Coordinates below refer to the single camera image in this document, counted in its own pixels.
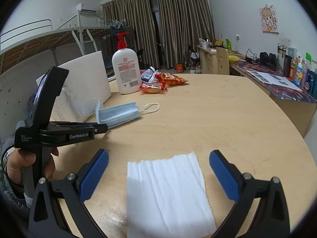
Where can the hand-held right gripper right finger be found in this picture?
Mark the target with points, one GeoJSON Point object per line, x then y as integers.
{"type": "Point", "coordinates": [223, 176]}

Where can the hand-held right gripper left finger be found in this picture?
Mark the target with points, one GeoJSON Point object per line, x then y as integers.
{"type": "Point", "coordinates": [95, 173]}

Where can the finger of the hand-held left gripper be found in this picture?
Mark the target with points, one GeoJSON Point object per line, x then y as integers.
{"type": "Point", "coordinates": [74, 124]}
{"type": "Point", "coordinates": [99, 128]}

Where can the blue face mask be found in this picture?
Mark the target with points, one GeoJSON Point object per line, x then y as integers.
{"type": "Point", "coordinates": [118, 115]}

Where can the white foam box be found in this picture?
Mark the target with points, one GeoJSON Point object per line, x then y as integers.
{"type": "Point", "coordinates": [14, 99]}

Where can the white tissue sheet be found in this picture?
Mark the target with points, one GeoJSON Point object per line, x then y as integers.
{"type": "Point", "coordinates": [168, 195]}

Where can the person's left forearm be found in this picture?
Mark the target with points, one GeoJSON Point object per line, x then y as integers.
{"type": "Point", "coordinates": [10, 200]}

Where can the person's left hand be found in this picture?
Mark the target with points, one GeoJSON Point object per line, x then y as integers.
{"type": "Point", "coordinates": [17, 163]}

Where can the white foam lid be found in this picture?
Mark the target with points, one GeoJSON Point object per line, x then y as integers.
{"type": "Point", "coordinates": [84, 76]}

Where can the white lotion pump bottle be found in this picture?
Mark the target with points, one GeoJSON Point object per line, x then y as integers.
{"type": "Point", "coordinates": [126, 69]}

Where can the small red snack packet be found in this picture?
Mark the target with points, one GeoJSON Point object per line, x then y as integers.
{"type": "Point", "coordinates": [153, 88]}

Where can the white bed ladder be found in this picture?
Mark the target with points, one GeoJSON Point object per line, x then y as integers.
{"type": "Point", "coordinates": [85, 41]}

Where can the blue white snack packet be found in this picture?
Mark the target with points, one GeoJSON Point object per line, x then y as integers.
{"type": "Point", "coordinates": [148, 74]}

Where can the black folding chair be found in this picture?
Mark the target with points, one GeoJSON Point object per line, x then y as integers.
{"type": "Point", "coordinates": [140, 57]}

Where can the long red snack packet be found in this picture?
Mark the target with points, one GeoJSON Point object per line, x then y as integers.
{"type": "Point", "coordinates": [173, 79]}

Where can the wooden desk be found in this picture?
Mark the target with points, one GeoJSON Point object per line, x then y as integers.
{"type": "Point", "coordinates": [292, 114]}
{"type": "Point", "coordinates": [208, 59]}

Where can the white air conditioner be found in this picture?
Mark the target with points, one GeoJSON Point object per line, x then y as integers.
{"type": "Point", "coordinates": [86, 8]}

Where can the dark hanging clothes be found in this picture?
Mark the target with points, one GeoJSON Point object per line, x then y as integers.
{"type": "Point", "coordinates": [128, 33]}

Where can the orange bucket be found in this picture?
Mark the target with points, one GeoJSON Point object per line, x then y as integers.
{"type": "Point", "coordinates": [179, 66]}

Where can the purple printed desk mat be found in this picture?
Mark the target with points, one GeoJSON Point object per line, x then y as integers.
{"type": "Point", "coordinates": [277, 89]}

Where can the printed paper sheet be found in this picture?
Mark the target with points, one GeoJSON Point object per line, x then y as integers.
{"type": "Point", "coordinates": [275, 79]}

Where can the brown curtain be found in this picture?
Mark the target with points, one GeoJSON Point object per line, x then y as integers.
{"type": "Point", "coordinates": [128, 17]}
{"type": "Point", "coordinates": [185, 24]}

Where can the wooden chair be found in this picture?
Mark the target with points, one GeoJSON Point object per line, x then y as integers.
{"type": "Point", "coordinates": [222, 60]}

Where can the yellow cloth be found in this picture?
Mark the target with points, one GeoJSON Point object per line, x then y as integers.
{"type": "Point", "coordinates": [233, 58]}

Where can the black headphones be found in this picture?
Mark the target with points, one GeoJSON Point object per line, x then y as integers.
{"type": "Point", "coordinates": [268, 59]}

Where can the dark thermos bottle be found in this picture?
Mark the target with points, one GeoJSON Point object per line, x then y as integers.
{"type": "Point", "coordinates": [284, 62]}

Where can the row of toiletry bottles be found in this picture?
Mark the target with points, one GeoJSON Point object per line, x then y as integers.
{"type": "Point", "coordinates": [304, 74]}

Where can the double wall socket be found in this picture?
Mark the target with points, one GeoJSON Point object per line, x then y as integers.
{"type": "Point", "coordinates": [286, 41]}

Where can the wall poster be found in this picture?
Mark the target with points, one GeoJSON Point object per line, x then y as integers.
{"type": "Point", "coordinates": [270, 18]}

